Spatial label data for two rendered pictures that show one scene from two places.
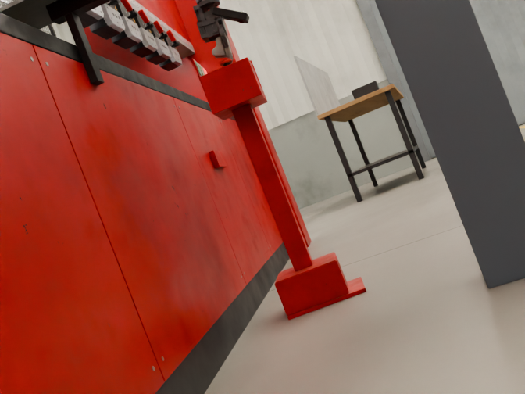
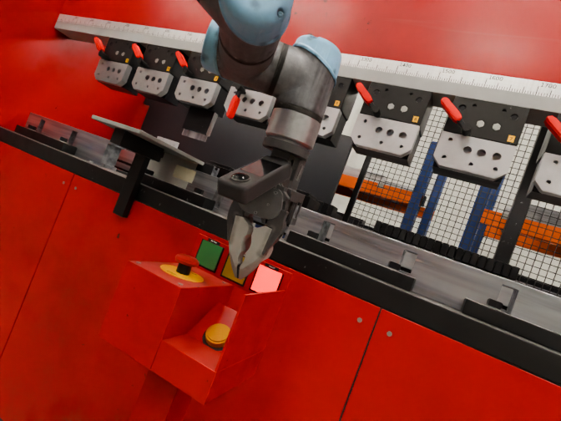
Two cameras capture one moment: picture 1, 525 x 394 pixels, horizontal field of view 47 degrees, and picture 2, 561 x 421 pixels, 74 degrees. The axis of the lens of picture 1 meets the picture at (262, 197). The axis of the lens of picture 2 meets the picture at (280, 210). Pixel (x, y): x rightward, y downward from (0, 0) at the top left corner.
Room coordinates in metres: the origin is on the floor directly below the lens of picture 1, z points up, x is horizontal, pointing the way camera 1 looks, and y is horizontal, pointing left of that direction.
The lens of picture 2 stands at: (2.13, -0.59, 0.91)
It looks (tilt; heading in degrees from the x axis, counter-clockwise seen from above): 2 degrees up; 106
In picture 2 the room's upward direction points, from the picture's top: 21 degrees clockwise
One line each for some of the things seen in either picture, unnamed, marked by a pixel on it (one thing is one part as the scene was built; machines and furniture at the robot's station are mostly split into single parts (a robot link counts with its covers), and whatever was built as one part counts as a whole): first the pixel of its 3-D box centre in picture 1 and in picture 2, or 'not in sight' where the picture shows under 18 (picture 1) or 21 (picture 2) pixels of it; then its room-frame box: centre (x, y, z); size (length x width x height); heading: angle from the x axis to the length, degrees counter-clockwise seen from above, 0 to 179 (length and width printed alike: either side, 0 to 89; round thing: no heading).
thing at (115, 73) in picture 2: not in sight; (123, 66); (1.05, 0.49, 1.24); 0.15 x 0.09 x 0.17; 171
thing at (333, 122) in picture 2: not in sight; (319, 109); (1.84, 0.37, 1.24); 0.15 x 0.09 x 0.17; 171
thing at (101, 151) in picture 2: not in sight; (70, 139); (0.93, 0.51, 0.92); 0.50 x 0.06 x 0.10; 171
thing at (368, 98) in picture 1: (369, 116); not in sight; (6.38, -1.37, 0.75); 1.80 x 0.75 x 1.50; 163
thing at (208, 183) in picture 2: not in sight; (189, 185); (1.53, 0.42, 0.92); 0.39 x 0.06 x 0.10; 171
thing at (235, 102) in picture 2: not in sight; (236, 103); (1.62, 0.34, 1.18); 0.04 x 0.02 x 0.10; 81
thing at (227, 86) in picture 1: (231, 81); (201, 302); (1.90, -0.04, 0.75); 0.20 x 0.16 x 0.18; 174
